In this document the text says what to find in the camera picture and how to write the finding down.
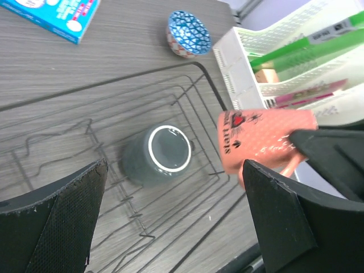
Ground white file organizer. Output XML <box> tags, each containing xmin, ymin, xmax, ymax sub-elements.
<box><xmin>213</xmin><ymin>1</ymin><xmax>363</xmax><ymax>110</ymax></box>

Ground black wire dish rack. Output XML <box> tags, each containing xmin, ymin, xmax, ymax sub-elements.
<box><xmin>1</xmin><ymin>63</ymin><xmax>262</xmax><ymax>272</ymax></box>

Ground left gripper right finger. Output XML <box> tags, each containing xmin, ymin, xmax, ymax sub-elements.
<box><xmin>242</xmin><ymin>160</ymin><xmax>363</xmax><ymax>272</ymax></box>

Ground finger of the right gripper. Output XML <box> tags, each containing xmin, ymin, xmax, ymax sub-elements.
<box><xmin>289</xmin><ymin>129</ymin><xmax>363</xmax><ymax>202</ymax></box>

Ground blue red patterned bowl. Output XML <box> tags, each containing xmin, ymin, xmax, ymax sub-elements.
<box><xmin>166</xmin><ymin>10</ymin><xmax>212</xmax><ymax>59</ymax></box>

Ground pink mug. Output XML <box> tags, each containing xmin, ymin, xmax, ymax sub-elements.
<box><xmin>217</xmin><ymin>109</ymin><xmax>318</xmax><ymax>187</ymax></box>

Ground grey mug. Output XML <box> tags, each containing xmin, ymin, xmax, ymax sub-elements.
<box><xmin>121</xmin><ymin>122</ymin><xmax>193</xmax><ymax>188</ymax></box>

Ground brown items in organizer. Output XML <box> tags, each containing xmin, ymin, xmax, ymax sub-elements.
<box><xmin>264</xmin><ymin>78</ymin><xmax>349</xmax><ymax>109</ymax></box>

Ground green plastic folder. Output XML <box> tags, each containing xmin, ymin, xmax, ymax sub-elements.
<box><xmin>250</xmin><ymin>11</ymin><xmax>363</xmax><ymax>72</ymax></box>

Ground blue picture box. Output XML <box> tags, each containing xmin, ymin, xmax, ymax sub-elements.
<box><xmin>1</xmin><ymin>0</ymin><xmax>100</xmax><ymax>44</ymax></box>

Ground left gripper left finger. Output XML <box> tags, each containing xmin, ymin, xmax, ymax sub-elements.
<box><xmin>1</xmin><ymin>159</ymin><xmax>108</xmax><ymax>272</ymax></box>

